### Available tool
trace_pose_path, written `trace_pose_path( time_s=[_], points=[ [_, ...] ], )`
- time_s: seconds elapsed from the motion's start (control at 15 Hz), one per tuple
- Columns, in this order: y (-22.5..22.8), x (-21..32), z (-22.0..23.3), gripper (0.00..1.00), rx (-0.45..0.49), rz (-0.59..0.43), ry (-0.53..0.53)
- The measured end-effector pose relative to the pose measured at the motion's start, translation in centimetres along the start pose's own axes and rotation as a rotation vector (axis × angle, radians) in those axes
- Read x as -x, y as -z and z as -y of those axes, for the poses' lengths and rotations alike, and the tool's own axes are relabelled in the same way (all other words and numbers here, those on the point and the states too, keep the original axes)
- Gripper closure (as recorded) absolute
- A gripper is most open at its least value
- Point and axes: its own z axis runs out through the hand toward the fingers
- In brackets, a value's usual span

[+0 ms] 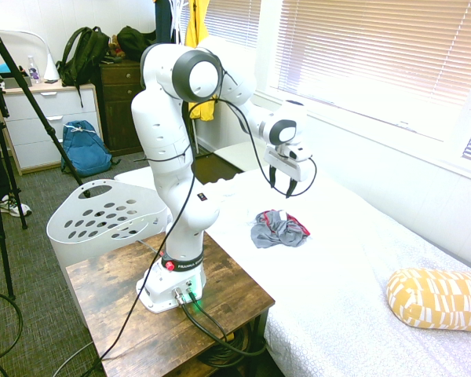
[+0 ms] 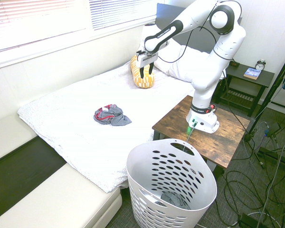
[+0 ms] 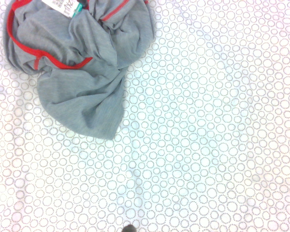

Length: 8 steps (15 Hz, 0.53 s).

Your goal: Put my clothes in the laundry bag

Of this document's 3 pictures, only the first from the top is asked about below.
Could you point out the yellow patterned pillow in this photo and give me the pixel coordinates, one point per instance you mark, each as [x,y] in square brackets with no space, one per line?
[435,302]

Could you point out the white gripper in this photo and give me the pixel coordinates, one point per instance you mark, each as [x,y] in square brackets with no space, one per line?
[279,162]

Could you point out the white sneaker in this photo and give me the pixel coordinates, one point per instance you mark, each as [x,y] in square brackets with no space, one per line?
[12,207]

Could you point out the white perforated laundry basket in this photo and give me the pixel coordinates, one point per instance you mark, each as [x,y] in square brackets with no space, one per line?
[102,220]

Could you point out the white circle-print bed sheet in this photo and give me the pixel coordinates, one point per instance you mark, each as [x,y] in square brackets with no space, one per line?
[337,275]

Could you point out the blue backpack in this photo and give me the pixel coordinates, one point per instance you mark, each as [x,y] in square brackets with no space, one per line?
[84,151]

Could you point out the rustic wooden side table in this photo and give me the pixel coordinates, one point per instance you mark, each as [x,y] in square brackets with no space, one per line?
[172,337]

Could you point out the white desk lamp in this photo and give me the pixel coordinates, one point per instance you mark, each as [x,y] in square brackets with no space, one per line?
[50,68]

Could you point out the small white window blind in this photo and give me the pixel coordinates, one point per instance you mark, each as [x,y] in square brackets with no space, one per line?
[231,19]

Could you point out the dark wooden dresser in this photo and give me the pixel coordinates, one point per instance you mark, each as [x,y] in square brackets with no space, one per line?
[119,106]

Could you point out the large white window blind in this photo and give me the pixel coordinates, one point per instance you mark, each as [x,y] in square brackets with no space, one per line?
[377,59]

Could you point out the clear plastic bottle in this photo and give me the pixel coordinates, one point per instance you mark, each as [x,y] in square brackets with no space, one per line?
[33,70]

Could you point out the white drawer dresser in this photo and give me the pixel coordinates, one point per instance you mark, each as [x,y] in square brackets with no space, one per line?
[39,129]

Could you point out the dark green backpack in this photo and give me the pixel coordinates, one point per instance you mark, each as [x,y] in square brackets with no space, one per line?
[82,55]

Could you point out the grey storage box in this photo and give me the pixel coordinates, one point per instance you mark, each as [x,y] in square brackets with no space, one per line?
[15,82]

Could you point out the black camera tripod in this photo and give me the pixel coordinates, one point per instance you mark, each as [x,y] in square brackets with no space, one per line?
[0,149]

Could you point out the black bag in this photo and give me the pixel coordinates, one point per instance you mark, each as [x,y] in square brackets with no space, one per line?
[133,41]

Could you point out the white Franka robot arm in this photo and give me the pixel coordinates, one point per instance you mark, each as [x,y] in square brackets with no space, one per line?
[161,129]

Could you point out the yellow hanging garment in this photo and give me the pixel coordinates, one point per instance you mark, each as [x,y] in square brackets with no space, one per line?
[198,27]

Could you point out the grey garment with red trim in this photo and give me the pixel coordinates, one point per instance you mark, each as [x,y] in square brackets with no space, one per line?
[272,233]

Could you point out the brown teddy bear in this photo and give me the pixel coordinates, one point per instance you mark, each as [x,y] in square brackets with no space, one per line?
[115,49]

